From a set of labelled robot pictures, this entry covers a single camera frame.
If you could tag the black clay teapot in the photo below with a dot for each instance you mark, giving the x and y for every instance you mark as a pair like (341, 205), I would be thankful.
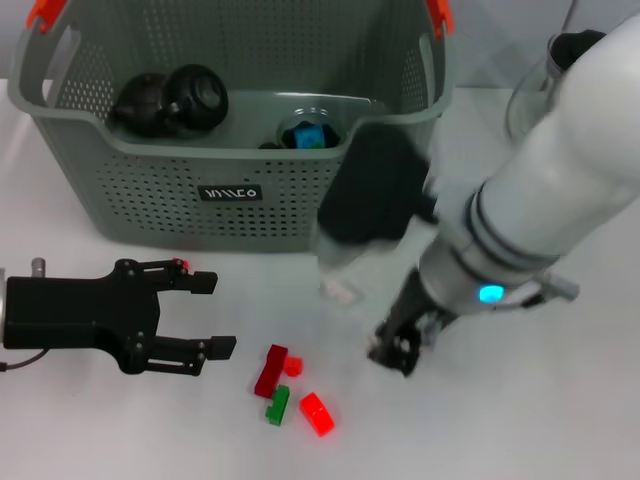
(140, 105)

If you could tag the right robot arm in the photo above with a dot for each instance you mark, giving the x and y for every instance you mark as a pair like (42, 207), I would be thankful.
(550, 165)

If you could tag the green toy brick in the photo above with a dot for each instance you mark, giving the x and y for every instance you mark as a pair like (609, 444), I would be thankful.
(277, 406)

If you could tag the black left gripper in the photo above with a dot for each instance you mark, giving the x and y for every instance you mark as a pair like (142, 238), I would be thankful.
(80, 312)

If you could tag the orange red slope brick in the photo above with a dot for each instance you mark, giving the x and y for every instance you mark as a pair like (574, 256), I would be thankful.
(317, 415)

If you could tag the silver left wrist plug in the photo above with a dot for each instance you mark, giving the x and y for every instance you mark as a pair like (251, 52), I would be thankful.
(38, 267)

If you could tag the blue square toy plate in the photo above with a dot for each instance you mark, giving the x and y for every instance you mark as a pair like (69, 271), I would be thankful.
(305, 137)

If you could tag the grey perforated storage basket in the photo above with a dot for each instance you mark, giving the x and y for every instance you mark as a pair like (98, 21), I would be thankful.
(225, 200)

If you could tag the glass teacup black sleeve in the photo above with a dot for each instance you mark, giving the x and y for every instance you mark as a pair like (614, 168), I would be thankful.
(195, 100)
(310, 117)

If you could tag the dark red long brick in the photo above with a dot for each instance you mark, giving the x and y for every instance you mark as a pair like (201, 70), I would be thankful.
(270, 372)

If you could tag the white long toy brick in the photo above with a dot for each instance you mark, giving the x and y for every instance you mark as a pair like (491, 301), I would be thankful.
(340, 295)

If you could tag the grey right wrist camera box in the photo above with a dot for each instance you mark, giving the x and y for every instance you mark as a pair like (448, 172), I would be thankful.
(375, 190)

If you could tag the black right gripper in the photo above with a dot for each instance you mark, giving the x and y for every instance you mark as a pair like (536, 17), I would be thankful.
(412, 310)

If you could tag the bright red small brick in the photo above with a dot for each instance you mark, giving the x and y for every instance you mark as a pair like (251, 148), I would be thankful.
(181, 261)
(294, 366)

